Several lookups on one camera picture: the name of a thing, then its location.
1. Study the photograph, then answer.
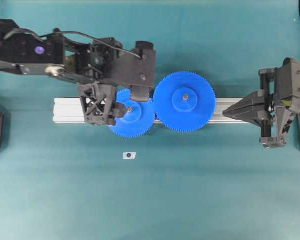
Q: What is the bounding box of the small blue gear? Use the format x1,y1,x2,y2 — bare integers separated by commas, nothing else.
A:
109,89,155,139

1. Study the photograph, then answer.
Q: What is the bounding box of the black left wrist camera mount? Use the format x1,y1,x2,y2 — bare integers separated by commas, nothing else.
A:
105,41,157,103

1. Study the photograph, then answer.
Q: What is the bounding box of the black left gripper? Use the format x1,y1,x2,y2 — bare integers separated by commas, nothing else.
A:
45,33,127,126

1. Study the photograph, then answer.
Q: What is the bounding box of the small white position marker sticker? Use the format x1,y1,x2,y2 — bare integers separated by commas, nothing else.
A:
122,152,137,160

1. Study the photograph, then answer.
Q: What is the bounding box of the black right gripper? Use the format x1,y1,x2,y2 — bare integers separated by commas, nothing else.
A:
222,68,277,149

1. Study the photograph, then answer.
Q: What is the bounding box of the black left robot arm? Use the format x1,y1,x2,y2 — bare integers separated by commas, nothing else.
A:
0,19,127,126

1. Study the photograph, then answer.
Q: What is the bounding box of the aluminium extrusion rail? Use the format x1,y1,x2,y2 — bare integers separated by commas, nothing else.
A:
53,98,245,124

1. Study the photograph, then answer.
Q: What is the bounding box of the large blue gear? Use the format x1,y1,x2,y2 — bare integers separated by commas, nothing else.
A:
153,71,217,133

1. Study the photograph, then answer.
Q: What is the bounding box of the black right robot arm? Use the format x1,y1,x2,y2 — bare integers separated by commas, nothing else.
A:
222,66,300,149

